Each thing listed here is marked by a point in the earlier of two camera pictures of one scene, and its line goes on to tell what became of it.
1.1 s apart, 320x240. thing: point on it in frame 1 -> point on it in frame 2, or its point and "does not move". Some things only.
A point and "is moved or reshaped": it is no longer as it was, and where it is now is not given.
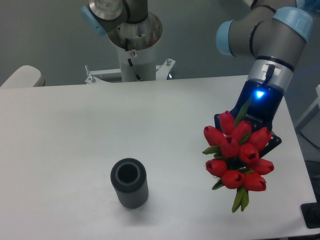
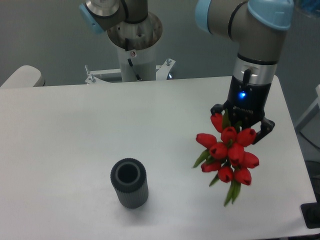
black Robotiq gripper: [261, 112] -> [246, 103]
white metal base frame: [161, 74] does not move
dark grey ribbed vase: [129, 178] does not move
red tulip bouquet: [239, 166] is moved or reshaped
